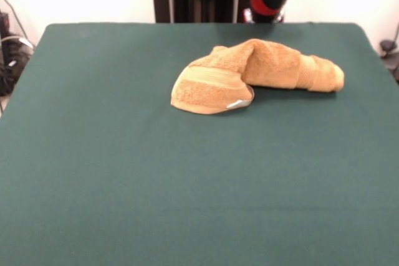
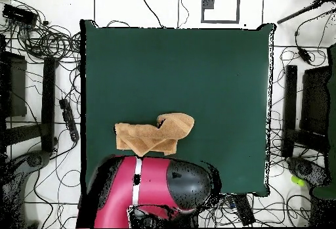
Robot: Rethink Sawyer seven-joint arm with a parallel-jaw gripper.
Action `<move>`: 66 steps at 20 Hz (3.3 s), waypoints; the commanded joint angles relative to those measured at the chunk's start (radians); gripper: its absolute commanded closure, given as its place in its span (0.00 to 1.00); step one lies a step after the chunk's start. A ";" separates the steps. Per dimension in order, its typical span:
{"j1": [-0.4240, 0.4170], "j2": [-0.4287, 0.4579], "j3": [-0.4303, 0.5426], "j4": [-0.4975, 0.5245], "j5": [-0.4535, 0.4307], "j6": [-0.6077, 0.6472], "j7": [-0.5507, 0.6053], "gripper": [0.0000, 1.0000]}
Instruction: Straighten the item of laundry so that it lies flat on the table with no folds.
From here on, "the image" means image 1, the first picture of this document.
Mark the tan terry towel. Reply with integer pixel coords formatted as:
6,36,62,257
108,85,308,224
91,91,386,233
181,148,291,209
170,38,345,115

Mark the thin black cable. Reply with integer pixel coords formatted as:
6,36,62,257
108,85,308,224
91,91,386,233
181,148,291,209
0,0,27,39

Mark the grey cable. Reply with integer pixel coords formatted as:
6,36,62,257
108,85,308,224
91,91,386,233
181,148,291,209
0,35,36,51

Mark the dark green table cloth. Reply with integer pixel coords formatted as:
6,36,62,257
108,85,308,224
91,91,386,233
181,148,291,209
0,22,399,266

